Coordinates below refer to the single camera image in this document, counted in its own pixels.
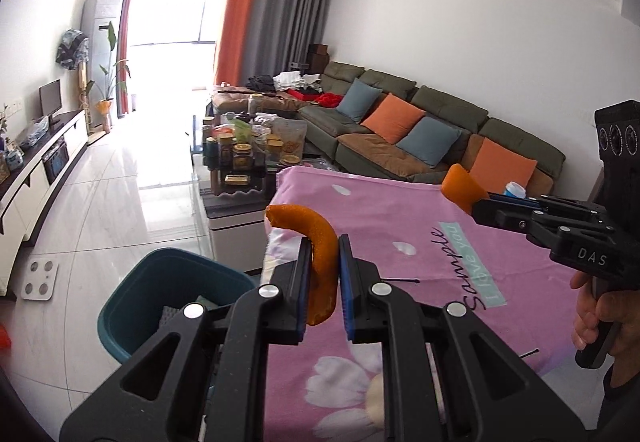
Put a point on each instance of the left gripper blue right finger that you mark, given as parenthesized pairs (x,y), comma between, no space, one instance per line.
(446,375)

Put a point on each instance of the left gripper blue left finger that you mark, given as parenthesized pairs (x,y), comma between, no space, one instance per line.
(202,374)

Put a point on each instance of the small orange peel piece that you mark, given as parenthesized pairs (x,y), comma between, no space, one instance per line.
(460,188)

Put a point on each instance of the curved orange peel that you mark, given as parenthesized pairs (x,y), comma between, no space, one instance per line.
(325,264)

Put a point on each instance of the teal plastic trash bin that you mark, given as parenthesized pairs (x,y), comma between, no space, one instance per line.
(164,280)

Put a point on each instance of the right hand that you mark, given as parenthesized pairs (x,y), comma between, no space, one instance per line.
(620,307)

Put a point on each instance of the orange cushion near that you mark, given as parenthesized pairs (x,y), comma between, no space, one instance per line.
(495,166)

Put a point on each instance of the orange cushion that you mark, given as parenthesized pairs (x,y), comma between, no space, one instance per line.
(393,118)
(495,166)

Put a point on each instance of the pink floral table cloth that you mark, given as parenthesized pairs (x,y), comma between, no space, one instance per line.
(329,389)

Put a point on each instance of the blue grey cushion near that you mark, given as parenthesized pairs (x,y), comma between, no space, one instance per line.
(429,140)

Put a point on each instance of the blue grey cushion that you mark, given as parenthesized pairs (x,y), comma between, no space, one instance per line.
(358,100)
(429,140)

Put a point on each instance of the white bathroom scale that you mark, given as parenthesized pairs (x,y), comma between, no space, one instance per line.
(39,279)

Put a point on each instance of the orange plastic bag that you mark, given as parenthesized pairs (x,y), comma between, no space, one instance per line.
(5,340)

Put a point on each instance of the coffee table with jars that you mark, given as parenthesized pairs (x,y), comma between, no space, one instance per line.
(232,202)

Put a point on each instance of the orange cushion far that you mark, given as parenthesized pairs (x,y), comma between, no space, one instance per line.
(393,118)

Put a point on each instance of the white black tv cabinet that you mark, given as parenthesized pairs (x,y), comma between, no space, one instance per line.
(28,194)

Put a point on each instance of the olive green sectional sofa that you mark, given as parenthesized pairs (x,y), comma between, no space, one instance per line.
(358,150)

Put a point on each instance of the blue grey cushion far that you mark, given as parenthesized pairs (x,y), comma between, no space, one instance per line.
(358,100)

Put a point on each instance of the tall green potted plant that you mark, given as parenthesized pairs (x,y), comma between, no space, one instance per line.
(108,75)

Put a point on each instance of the small black monitor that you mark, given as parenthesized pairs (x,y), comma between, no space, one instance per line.
(50,97)

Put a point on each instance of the covered standing fan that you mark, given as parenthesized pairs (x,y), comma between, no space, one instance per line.
(73,49)

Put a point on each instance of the orange curtain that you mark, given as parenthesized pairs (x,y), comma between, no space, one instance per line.
(233,33)

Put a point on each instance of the grey curtain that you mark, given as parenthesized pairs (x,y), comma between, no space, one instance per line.
(279,34)

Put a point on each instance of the white standing air conditioner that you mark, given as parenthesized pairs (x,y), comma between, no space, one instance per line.
(100,22)

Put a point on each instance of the black cable tie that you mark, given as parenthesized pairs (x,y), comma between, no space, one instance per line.
(400,280)

